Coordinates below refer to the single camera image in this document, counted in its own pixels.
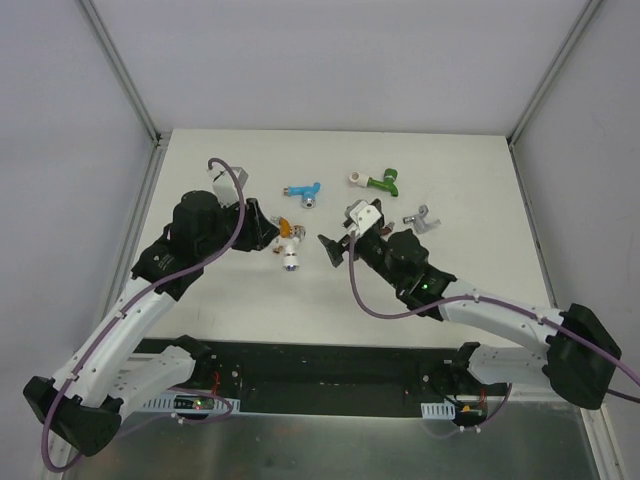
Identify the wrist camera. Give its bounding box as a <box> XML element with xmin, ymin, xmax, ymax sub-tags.
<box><xmin>207</xmin><ymin>164</ymin><xmax>249</xmax><ymax>207</ymax></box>
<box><xmin>343</xmin><ymin>200</ymin><xmax>372</xmax><ymax>237</ymax></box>

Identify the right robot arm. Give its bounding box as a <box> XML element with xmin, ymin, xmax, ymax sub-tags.
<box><xmin>318</xmin><ymin>200</ymin><xmax>622</xmax><ymax>410</ymax></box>

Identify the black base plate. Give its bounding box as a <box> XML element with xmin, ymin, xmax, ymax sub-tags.
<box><xmin>134</xmin><ymin>337</ymin><xmax>511</xmax><ymax>416</ymax></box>

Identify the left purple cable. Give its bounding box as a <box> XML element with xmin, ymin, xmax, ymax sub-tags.
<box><xmin>40</xmin><ymin>157</ymin><xmax>247</xmax><ymax>474</ymax></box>

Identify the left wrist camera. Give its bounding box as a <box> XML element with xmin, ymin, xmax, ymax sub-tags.
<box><xmin>207</xmin><ymin>164</ymin><xmax>249</xmax><ymax>207</ymax></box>

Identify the blue faucet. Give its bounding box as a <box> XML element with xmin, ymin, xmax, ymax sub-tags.
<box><xmin>283</xmin><ymin>182</ymin><xmax>321</xmax><ymax>209</ymax></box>

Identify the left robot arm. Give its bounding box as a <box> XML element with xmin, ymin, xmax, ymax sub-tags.
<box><xmin>23</xmin><ymin>190</ymin><xmax>279</xmax><ymax>457</ymax></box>

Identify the white elbow pipe fitting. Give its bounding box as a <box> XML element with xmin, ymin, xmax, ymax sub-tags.
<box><xmin>272</xmin><ymin>236</ymin><xmax>294</xmax><ymax>254</ymax></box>

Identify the grey faucet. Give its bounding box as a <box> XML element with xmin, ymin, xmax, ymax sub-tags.
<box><xmin>402</xmin><ymin>204</ymin><xmax>441</xmax><ymax>235</ymax></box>

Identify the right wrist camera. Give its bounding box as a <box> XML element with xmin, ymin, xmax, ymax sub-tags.
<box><xmin>343</xmin><ymin>200</ymin><xmax>372</xmax><ymax>237</ymax></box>

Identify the green faucet with white fitting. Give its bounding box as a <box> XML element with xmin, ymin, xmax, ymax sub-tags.
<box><xmin>348</xmin><ymin>168</ymin><xmax>399</xmax><ymax>198</ymax></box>

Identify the orange faucet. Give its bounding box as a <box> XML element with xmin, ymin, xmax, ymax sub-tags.
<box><xmin>270</xmin><ymin>216</ymin><xmax>303</xmax><ymax>238</ymax></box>

